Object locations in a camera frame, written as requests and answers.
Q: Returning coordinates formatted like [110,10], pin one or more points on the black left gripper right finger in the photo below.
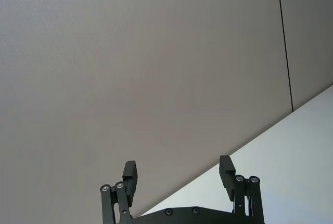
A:
[229,179]

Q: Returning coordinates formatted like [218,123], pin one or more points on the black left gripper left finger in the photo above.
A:
[128,182]

